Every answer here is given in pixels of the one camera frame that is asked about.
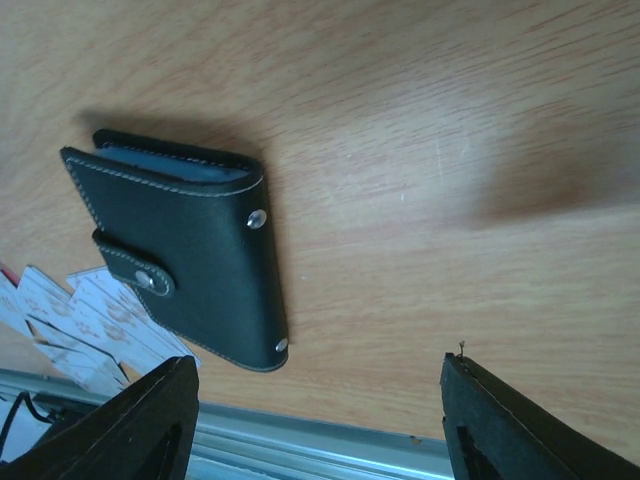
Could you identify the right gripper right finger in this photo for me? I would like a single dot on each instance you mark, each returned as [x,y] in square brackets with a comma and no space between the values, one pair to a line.
[493,431]

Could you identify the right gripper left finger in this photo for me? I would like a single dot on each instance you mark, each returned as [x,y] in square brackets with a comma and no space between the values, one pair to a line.
[144,432]

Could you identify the black leather card holder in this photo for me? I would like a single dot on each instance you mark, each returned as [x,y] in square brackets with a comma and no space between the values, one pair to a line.
[189,230]

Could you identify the white floral card pile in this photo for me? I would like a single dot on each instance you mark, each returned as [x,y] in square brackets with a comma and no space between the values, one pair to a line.
[38,309]

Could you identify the aluminium table edge rail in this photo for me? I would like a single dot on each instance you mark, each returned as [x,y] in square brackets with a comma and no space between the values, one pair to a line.
[235,443]

